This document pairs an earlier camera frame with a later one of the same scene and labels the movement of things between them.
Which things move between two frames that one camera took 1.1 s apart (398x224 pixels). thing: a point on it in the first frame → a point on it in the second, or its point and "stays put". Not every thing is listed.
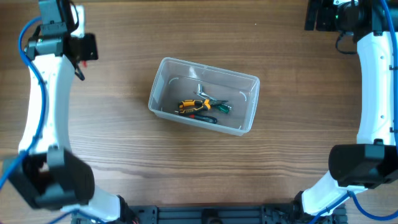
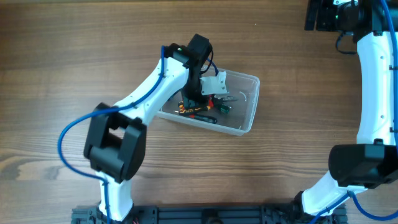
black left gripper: (92, 51) → (190, 101)
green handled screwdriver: (224, 108) stays put
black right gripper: (324, 23) stays put
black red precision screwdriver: (208, 119) stays put
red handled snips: (84, 63) → (213, 98)
